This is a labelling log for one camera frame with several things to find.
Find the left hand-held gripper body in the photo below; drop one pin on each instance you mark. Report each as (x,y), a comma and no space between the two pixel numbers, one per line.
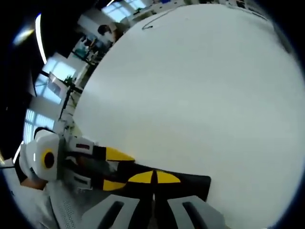
(40,152)

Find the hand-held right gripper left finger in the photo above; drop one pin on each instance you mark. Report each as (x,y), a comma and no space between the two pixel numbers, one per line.
(114,214)

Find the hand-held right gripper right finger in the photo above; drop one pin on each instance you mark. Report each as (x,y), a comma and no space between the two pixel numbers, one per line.
(190,214)

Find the black remote control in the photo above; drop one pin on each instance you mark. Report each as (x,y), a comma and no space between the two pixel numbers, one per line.
(195,187)

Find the person's left hand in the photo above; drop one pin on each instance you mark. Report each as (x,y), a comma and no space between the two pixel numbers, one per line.
(34,184)

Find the person's grey clothing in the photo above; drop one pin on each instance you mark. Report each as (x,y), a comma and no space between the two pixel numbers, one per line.
(59,210)

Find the long ceiling light strip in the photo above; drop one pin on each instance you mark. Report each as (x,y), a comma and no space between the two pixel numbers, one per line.
(39,38)

